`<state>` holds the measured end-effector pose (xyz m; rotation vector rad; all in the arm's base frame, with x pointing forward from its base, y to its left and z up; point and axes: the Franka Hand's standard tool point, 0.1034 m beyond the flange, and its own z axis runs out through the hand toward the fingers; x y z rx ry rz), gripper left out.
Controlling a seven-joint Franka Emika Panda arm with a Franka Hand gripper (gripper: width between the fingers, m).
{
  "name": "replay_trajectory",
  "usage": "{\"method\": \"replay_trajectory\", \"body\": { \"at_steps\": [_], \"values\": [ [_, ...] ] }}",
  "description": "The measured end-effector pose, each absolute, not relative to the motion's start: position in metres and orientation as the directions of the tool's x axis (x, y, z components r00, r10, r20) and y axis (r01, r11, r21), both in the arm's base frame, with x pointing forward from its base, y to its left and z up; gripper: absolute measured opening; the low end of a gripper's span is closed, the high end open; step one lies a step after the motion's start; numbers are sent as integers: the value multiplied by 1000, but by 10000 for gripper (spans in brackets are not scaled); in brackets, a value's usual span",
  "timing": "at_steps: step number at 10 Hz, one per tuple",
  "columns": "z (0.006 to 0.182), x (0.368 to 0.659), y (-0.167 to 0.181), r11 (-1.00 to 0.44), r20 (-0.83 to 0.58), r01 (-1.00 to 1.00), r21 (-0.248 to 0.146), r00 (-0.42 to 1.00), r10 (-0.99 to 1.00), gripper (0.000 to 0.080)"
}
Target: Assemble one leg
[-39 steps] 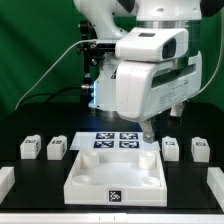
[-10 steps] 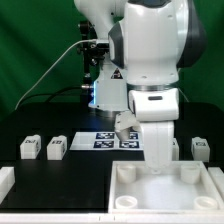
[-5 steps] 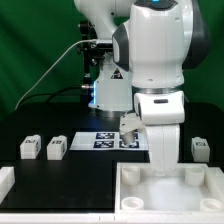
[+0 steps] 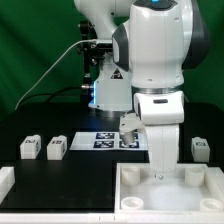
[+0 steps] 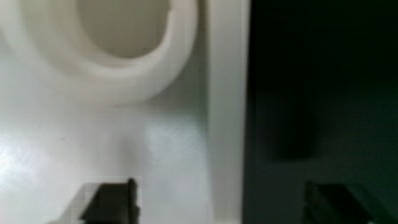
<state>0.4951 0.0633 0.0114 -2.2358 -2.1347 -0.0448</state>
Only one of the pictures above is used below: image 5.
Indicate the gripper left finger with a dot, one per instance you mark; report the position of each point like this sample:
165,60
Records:
112,208

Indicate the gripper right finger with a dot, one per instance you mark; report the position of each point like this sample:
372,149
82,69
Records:
338,204

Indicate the white square tabletop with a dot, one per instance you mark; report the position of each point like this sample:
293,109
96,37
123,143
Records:
123,75

